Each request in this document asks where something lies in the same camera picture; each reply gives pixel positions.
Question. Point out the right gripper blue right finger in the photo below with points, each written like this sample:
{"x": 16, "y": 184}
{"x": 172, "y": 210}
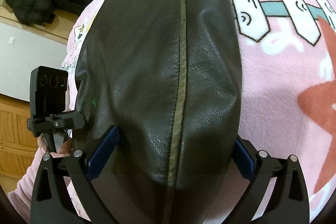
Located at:
{"x": 243, "y": 160}

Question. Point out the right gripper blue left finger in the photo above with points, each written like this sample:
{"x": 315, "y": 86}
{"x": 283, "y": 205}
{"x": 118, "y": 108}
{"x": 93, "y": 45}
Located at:
{"x": 99, "y": 152}

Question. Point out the black leather jacket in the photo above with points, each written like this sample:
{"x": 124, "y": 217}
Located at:
{"x": 168, "y": 74}

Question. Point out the person left hand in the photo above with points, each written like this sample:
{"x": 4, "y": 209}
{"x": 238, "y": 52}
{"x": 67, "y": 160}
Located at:
{"x": 64, "y": 150}

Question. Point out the wooden wardrobe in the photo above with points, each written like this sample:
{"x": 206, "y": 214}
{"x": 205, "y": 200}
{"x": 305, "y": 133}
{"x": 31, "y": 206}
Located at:
{"x": 18, "y": 146}

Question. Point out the black camera box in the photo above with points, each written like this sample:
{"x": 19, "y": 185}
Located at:
{"x": 48, "y": 88}

